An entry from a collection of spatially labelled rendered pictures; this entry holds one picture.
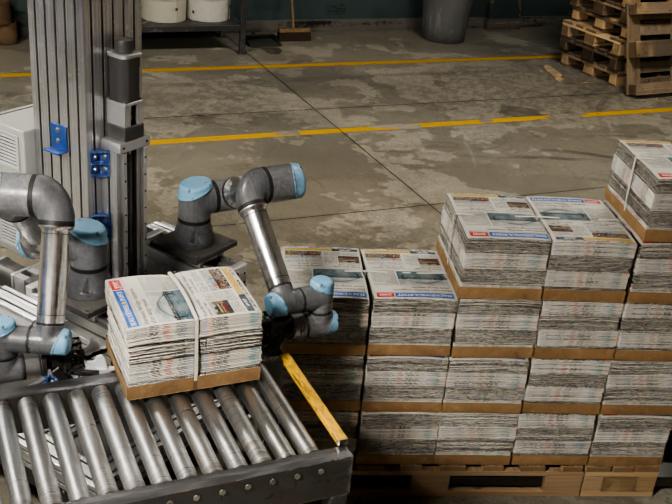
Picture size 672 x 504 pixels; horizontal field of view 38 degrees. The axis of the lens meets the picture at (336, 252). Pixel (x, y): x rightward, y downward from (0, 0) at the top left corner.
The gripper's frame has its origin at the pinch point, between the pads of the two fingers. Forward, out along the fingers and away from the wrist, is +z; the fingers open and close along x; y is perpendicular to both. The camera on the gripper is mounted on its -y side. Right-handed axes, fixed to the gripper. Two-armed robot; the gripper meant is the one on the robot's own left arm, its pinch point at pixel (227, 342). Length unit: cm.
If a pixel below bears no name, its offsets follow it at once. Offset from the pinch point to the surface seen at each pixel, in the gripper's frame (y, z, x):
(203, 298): 23.8, 12.0, 12.7
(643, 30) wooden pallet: -26, -529, -440
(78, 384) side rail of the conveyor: 0.9, 46.4, 11.1
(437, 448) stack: -58, -81, 1
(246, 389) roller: 0.7, 3.0, 26.1
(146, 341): 19.5, 30.6, 23.6
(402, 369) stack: -24, -64, -4
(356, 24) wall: -75, -356, -670
